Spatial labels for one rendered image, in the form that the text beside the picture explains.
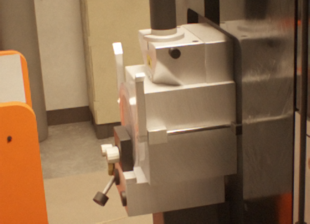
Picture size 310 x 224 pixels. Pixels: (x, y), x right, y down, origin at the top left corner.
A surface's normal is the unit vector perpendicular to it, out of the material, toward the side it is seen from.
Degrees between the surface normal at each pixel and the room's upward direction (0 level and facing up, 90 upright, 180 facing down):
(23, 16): 90
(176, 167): 90
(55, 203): 0
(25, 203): 90
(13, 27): 90
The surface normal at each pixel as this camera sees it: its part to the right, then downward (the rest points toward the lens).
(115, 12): 0.21, 0.31
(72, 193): -0.05, -0.94
